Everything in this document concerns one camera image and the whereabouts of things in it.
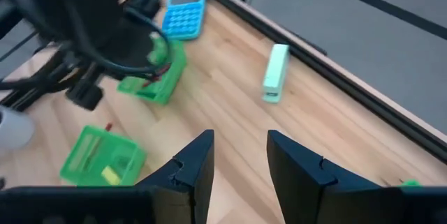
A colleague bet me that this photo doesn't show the blue calculator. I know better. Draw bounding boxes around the blue calculator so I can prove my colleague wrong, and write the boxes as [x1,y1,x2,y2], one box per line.
[161,0,207,41]

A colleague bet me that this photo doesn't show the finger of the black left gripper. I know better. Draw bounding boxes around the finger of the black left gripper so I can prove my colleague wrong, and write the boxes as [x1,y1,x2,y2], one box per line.
[64,66,105,111]

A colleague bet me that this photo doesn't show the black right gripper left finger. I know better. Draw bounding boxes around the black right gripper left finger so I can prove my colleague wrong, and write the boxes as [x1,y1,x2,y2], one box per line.
[135,128,215,224]

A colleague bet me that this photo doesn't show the green plastic bin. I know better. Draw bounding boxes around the green plastic bin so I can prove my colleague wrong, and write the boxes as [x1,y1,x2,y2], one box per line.
[59,124,148,187]
[117,35,188,106]
[400,178,423,188]

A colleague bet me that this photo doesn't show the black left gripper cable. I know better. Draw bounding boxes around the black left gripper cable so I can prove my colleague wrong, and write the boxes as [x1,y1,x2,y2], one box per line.
[83,6,173,78]

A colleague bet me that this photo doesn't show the black table edge rail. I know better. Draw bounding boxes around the black table edge rail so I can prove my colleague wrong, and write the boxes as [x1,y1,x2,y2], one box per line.
[195,0,447,165]

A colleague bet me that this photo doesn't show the mint green stapler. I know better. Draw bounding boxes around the mint green stapler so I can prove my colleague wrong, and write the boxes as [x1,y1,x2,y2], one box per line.
[261,43,291,105]

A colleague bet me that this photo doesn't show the black aluminium side frame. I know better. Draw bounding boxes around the black aluminium side frame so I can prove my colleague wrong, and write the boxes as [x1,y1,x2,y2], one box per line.
[0,0,186,113]

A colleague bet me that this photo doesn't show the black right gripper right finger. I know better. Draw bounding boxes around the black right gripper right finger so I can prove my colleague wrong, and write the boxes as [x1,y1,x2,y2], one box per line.
[266,128,383,224]

